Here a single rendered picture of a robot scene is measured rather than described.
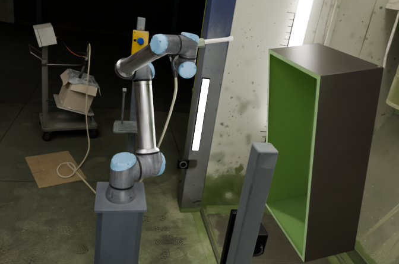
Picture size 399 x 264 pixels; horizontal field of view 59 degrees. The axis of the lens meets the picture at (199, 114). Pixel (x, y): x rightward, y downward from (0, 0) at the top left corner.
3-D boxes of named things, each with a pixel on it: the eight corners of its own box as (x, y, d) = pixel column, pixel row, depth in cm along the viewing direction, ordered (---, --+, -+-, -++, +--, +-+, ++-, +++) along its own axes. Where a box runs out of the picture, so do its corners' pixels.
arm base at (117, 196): (104, 204, 213) (105, 190, 209) (105, 186, 230) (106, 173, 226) (136, 204, 217) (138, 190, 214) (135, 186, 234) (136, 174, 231)
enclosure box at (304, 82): (306, 194, 277) (318, 43, 229) (354, 250, 224) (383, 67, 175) (264, 203, 270) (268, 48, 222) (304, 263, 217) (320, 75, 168)
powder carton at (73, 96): (51, 92, 434) (62, 62, 427) (86, 101, 458) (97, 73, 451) (57, 107, 391) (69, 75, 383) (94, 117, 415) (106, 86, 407)
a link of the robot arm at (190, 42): (183, 34, 167) (180, 60, 171) (203, 35, 173) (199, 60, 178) (173, 30, 174) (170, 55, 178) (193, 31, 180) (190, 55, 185)
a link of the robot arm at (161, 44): (107, 63, 218) (157, 28, 162) (126, 63, 225) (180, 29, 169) (109, 81, 217) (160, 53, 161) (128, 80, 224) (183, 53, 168)
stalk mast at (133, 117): (129, 196, 332) (145, 18, 274) (129, 199, 327) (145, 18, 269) (123, 196, 330) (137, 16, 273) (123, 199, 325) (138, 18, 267)
